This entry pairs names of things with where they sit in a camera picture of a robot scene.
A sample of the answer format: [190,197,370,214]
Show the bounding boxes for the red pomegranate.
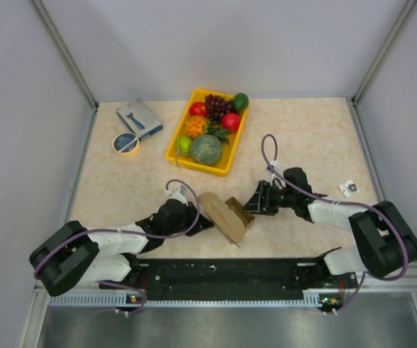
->
[221,113,241,133]

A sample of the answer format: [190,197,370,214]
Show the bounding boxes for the razor package box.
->
[117,99,163,141]

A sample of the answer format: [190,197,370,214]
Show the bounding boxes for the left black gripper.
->
[164,201,214,237]

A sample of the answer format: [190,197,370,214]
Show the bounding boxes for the masking tape roll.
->
[112,133,140,158]

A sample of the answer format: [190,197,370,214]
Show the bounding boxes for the red apple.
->
[189,101,207,117]

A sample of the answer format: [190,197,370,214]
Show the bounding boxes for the dark red grape bunch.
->
[205,94,234,124]

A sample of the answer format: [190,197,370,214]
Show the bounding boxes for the brown cardboard paper box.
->
[198,192,255,247]

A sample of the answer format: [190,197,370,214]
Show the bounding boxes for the yellow plastic tray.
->
[165,88,249,176]

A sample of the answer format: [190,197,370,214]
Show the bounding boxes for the green avocado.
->
[232,93,249,112]

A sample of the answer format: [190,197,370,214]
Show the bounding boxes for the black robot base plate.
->
[99,257,343,302]

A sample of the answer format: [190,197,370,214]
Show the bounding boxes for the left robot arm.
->
[29,199,214,297]

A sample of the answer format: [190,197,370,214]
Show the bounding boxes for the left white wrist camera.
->
[166,185,189,205]

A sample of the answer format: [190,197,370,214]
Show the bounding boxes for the grey slotted cable duct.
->
[49,291,325,308]

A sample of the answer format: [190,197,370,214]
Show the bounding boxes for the orange pineapple fruit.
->
[184,116,231,144]

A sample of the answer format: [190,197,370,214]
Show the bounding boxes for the green cantaloupe melon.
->
[190,134,223,166]

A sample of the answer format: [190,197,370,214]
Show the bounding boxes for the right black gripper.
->
[241,181,297,215]

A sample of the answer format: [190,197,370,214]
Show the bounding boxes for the small white tag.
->
[339,180,359,197]

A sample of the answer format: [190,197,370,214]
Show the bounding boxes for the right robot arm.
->
[243,167,417,287]

